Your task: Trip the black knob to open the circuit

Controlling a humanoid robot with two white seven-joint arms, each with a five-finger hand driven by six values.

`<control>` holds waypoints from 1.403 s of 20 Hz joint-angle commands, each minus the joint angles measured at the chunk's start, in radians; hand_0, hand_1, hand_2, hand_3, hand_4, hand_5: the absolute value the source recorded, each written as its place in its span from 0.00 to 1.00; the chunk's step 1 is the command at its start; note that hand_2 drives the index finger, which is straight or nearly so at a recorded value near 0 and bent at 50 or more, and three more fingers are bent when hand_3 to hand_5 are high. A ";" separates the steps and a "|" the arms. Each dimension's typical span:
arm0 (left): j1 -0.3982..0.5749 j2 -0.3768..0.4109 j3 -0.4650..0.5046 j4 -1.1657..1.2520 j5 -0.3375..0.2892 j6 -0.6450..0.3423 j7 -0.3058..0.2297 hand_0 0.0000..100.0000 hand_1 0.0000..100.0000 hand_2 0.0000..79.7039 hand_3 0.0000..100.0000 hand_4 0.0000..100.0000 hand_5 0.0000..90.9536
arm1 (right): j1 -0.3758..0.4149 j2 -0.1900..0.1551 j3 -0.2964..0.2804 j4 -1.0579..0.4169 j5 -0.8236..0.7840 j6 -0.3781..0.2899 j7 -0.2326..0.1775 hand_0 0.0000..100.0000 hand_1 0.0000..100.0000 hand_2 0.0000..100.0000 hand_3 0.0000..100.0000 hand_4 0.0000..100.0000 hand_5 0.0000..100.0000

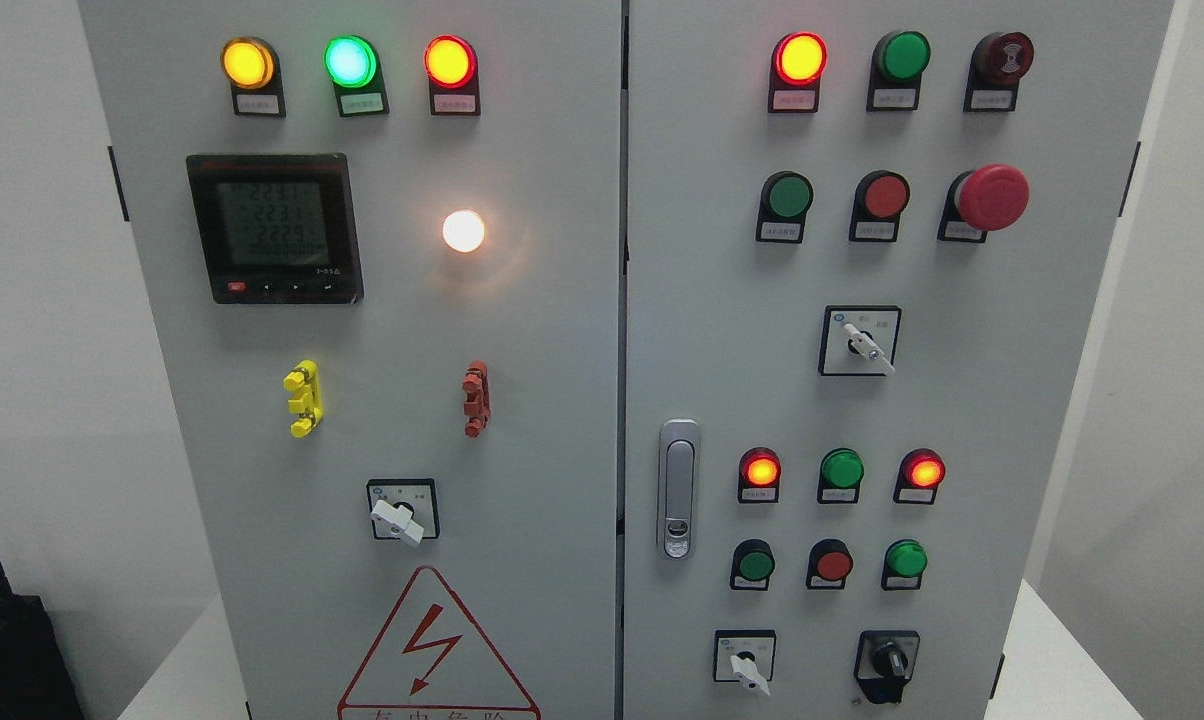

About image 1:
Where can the black knob selector switch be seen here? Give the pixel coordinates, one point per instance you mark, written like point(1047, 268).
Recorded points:
point(884, 664)

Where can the red terminal connector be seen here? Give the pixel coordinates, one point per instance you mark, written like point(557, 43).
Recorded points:
point(477, 403)

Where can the white lit indicator light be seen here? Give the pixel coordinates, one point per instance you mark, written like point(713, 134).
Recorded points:
point(464, 230)

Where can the red lit light lower left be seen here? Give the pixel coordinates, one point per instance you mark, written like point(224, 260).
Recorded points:
point(759, 473)

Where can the red lit light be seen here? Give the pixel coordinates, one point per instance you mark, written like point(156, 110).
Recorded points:
point(759, 473)
point(797, 64)

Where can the green push button upper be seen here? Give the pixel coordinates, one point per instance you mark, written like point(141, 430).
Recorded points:
point(784, 202)

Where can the green push button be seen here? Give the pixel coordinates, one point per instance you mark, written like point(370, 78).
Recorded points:
point(784, 202)
point(752, 566)

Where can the grey left cabinet door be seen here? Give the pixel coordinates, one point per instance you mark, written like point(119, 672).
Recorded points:
point(527, 511)

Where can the grey cabinet door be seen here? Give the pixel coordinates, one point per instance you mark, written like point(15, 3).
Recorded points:
point(725, 330)
point(527, 511)

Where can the green push button lower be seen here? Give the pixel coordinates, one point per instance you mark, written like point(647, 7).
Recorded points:
point(752, 566)

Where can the green indicator light lower middle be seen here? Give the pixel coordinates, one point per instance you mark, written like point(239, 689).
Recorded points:
point(841, 475)

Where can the grey right cabinet door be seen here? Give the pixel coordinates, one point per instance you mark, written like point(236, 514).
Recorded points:
point(725, 330)

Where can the yellow terminal connector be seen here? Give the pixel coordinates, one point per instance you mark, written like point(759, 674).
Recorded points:
point(305, 402)

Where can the red push button lower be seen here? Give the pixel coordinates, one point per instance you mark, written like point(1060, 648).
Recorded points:
point(830, 563)

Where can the red push button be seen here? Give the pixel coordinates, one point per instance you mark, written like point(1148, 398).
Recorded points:
point(878, 204)
point(830, 563)

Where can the red push button upper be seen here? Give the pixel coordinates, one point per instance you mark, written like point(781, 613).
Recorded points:
point(878, 204)

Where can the red indicator light left door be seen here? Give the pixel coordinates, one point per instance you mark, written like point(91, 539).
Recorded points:
point(452, 70)

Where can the red indicator light lower right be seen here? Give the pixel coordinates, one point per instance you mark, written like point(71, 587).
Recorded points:
point(919, 477)

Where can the red electrical warning sticker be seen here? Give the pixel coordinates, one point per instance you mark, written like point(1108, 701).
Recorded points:
point(432, 660)

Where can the black digital power meter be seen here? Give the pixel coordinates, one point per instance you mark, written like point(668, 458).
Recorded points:
point(277, 228)

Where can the red lit light top right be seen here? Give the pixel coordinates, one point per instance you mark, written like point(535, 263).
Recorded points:
point(797, 64)

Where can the green light button lower right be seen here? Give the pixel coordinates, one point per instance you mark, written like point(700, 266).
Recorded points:
point(905, 563)

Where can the green lit indicator light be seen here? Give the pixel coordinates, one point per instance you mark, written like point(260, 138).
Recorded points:
point(356, 75)

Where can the green indicator light top right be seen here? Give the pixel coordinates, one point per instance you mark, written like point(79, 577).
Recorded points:
point(898, 61)

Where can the red emergency stop button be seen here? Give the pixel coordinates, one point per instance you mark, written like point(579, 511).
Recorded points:
point(986, 199)

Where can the yellow indicator light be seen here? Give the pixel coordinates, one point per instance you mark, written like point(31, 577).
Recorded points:
point(252, 67)

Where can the black device with antenna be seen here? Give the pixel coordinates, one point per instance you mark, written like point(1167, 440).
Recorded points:
point(34, 681)

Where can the silver door latch handle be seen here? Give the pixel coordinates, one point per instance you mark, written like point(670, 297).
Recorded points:
point(679, 451)

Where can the white selector switch left door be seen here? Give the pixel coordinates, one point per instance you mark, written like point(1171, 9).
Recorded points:
point(403, 510)

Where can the white selector switch upper right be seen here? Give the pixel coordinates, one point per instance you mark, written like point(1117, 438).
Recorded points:
point(859, 340)

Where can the white selector switch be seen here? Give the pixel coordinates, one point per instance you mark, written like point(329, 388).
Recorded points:
point(746, 658)
point(859, 340)

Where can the white selector switch bottom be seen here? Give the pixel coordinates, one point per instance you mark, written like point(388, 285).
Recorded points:
point(746, 658)

